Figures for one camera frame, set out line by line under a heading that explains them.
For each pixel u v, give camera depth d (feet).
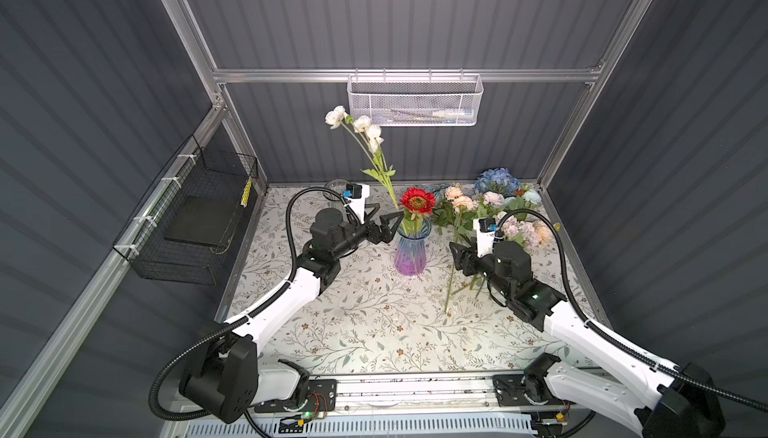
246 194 2.71
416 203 2.51
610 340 1.53
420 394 2.47
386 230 2.20
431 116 3.00
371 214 2.58
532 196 3.41
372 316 2.85
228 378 1.34
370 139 2.69
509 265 1.87
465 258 2.26
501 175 3.55
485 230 2.17
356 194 2.16
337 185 2.21
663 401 1.29
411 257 3.00
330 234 1.93
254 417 2.34
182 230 2.37
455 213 3.38
